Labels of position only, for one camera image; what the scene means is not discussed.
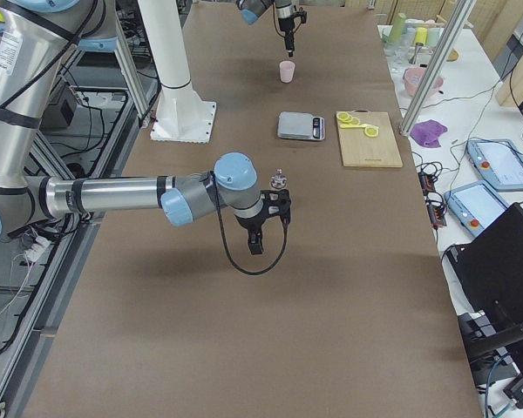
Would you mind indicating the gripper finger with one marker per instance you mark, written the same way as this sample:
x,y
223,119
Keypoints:
x,y
255,243
289,41

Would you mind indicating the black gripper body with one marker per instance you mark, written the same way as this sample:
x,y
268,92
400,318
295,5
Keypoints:
x,y
248,225
283,23

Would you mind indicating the pink plastic cup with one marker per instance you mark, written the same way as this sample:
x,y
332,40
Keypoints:
x,y
286,71

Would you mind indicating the glass sauce bottle metal cap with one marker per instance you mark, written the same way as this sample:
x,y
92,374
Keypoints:
x,y
278,181

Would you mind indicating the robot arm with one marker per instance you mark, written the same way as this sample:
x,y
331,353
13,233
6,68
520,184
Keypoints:
x,y
36,35
252,10

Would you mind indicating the digital kitchen scale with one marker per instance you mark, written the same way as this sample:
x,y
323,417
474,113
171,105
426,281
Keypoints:
x,y
300,126

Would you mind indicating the green cup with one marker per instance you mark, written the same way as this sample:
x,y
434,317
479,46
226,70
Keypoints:
x,y
397,28

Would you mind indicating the yellow cup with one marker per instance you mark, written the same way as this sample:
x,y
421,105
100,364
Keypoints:
x,y
420,36

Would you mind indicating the lemon slice middle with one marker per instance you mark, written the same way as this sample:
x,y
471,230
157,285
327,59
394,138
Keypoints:
x,y
351,118

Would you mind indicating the yellow plastic knife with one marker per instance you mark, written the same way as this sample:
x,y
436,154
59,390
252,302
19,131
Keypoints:
x,y
351,126

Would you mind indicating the lemon slice front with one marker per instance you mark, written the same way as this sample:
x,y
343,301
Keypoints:
x,y
371,131

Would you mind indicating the bamboo cutting board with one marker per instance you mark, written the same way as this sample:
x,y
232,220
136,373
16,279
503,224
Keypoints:
x,y
360,151

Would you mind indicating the pink bowl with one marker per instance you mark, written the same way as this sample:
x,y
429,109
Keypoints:
x,y
412,79

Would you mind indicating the purple cloth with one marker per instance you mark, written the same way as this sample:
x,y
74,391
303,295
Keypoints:
x,y
427,133

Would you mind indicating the white power strip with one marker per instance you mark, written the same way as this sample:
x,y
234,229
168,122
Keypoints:
x,y
37,249

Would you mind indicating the teach pendant near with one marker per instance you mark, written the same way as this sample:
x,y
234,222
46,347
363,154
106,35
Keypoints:
x,y
476,205

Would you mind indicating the teach pendant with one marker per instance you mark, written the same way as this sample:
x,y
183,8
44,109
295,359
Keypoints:
x,y
498,162
476,205

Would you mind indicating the teach pendant far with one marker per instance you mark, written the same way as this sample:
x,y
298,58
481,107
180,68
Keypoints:
x,y
498,162

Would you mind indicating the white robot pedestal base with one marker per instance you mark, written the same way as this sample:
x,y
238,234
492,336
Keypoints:
x,y
181,115

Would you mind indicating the aluminium frame post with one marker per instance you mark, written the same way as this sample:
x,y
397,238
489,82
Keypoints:
x,y
446,42

